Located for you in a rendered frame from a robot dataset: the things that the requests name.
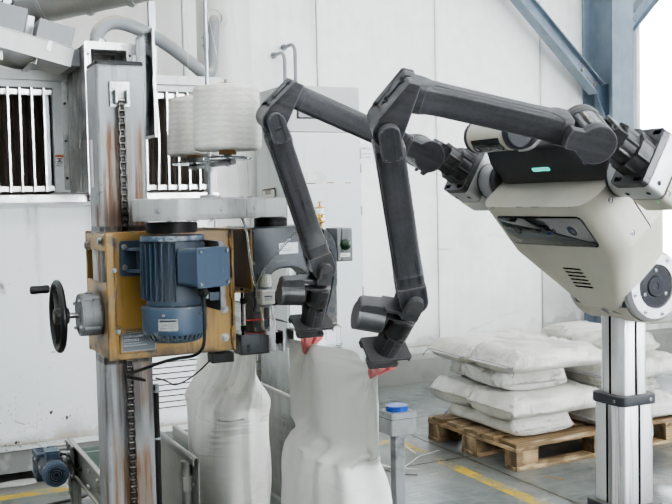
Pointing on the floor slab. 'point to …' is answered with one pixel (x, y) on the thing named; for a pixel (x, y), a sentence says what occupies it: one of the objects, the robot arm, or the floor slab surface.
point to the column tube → (114, 447)
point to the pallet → (521, 451)
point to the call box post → (397, 469)
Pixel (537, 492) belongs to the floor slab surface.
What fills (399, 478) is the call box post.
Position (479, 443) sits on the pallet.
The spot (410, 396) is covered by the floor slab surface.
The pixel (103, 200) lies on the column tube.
